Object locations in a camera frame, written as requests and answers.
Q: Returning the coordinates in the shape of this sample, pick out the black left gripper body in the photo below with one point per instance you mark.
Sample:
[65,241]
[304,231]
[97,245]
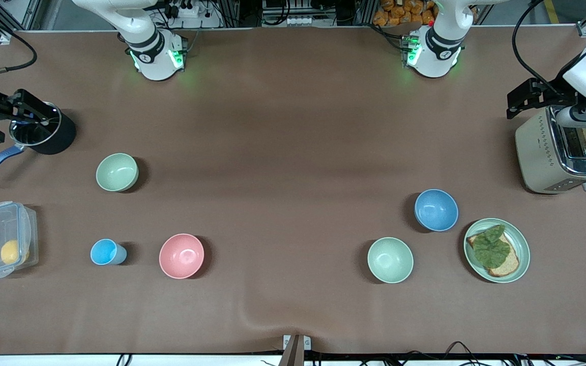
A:
[553,91]

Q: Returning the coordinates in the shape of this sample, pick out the yellow lemon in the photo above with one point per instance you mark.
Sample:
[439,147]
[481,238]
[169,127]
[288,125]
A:
[11,252]

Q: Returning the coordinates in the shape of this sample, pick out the cream and chrome toaster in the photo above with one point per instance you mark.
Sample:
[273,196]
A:
[539,152]

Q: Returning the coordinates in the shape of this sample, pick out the bag of orange snacks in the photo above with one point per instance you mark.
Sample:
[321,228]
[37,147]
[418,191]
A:
[405,11]

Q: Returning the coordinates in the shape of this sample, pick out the light green bowl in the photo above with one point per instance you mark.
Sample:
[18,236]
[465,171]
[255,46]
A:
[117,172]
[390,260]

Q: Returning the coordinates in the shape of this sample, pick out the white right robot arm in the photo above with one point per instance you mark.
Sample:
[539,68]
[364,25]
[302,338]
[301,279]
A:
[153,48]

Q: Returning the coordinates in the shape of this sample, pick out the pink bowl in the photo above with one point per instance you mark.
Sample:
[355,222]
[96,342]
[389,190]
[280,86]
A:
[181,255]

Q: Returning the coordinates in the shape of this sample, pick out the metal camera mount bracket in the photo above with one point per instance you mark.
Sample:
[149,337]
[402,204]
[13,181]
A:
[296,348]

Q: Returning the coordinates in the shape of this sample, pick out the glass lid blue knob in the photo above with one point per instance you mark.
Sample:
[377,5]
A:
[31,134]

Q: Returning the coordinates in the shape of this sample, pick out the long white power strip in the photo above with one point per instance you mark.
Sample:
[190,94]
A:
[299,21]

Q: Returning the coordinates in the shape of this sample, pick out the blue bowl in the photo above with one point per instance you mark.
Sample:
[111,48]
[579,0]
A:
[436,210]

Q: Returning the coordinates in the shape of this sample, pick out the light green plate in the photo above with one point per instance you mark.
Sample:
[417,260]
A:
[519,239]

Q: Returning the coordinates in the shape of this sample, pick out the green lettuce leaf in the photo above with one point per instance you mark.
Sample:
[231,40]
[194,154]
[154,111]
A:
[491,246]

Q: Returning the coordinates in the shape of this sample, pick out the bread slice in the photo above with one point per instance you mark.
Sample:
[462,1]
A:
[509,264]

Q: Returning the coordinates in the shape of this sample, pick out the light blue cup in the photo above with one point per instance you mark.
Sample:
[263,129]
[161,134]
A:
[105,252]

